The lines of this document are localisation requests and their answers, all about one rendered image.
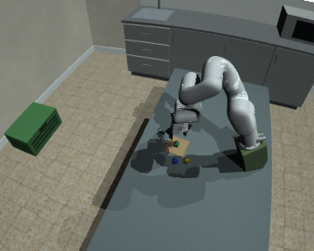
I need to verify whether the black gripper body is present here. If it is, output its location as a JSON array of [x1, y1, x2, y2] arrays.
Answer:
[[170, 120, 189, 134]]

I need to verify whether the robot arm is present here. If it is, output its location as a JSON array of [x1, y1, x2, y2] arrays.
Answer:
[[171, 56, 266, 150]]

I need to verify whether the tan square mat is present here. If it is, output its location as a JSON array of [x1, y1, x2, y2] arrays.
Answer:
[[163, 136, 189, 157]]

